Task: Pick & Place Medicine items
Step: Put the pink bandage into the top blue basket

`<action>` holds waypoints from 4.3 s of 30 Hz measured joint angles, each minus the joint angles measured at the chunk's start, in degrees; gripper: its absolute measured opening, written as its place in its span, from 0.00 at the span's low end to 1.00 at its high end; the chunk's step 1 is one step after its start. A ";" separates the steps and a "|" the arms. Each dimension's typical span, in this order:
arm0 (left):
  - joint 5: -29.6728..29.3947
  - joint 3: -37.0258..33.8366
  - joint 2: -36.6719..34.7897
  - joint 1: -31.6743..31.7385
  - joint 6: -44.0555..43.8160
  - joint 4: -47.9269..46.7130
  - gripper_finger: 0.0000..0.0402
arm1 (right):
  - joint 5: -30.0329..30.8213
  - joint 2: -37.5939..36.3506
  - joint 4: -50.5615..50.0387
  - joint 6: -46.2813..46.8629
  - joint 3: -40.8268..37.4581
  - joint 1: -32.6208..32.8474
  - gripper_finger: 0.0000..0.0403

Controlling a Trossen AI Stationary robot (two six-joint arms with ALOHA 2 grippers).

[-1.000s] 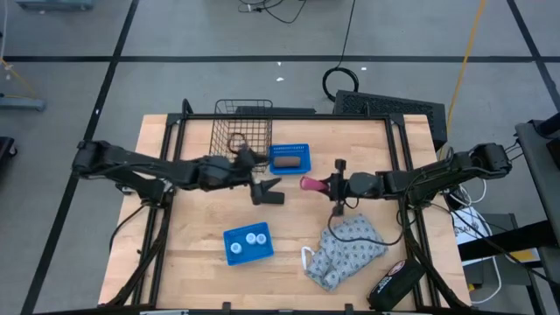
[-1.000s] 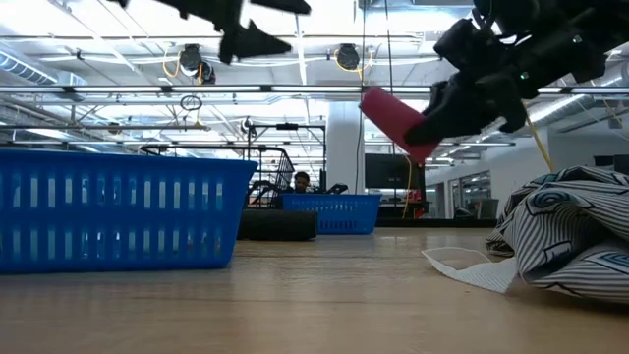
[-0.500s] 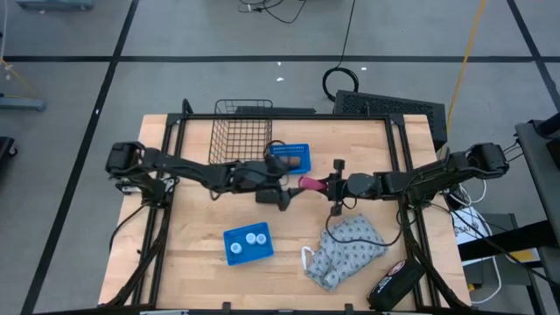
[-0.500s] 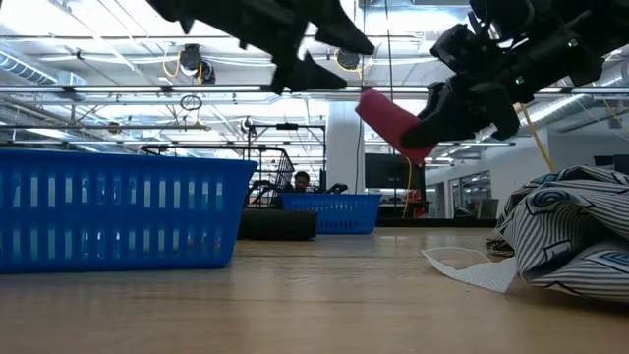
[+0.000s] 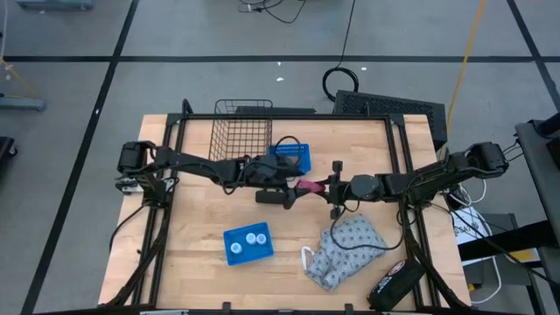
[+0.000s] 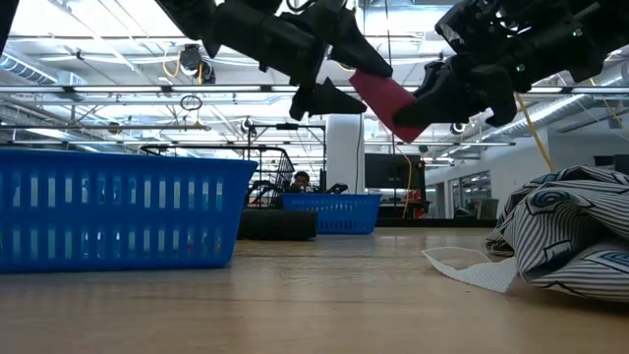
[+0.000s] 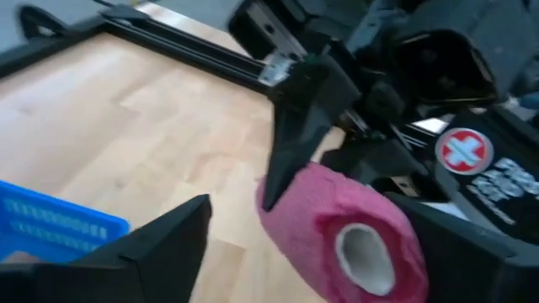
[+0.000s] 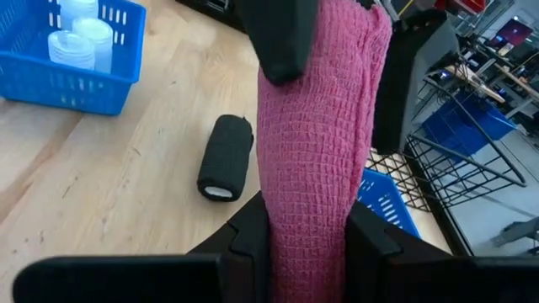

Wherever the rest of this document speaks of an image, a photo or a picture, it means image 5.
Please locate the grey side table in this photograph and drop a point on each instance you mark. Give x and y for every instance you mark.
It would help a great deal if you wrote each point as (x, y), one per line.
(542, 175)

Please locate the black rectangular block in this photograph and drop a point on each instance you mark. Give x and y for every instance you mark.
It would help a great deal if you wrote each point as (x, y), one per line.
(269, 197)

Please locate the black chair base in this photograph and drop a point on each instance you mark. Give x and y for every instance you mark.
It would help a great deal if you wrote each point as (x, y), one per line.
(6, 151)

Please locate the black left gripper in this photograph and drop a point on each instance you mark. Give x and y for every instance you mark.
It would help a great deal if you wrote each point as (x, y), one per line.
(280, 172)

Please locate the grey patterned fabric pouch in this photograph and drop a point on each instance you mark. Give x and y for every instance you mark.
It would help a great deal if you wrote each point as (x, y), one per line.
(345, 260)

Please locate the white printed bag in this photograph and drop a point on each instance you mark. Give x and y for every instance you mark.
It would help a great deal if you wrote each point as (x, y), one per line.
(470, 227)

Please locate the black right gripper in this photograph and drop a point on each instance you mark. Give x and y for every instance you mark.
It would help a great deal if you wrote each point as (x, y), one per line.
(339, 190)

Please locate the grey floor stand base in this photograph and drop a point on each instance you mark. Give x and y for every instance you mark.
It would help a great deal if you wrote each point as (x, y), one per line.
(22, 104)
(57, 4)

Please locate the black metal table frame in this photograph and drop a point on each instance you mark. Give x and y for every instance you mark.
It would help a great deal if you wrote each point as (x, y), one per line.
(350, 116)

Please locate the pink eraser block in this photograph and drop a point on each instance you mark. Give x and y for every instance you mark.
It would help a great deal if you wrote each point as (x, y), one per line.
(308, 186)

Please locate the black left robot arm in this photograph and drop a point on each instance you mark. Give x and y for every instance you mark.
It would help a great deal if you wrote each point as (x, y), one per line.
(197, 162)

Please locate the blue plastic basket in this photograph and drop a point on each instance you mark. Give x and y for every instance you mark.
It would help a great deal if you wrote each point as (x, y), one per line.
(305, 153)
(249, 258)

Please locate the black first aid kit bag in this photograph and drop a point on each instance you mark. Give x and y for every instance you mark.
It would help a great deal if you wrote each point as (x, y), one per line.
(396, 284)

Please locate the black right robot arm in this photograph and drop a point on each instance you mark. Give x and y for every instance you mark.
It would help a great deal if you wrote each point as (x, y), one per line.
(437, 175)

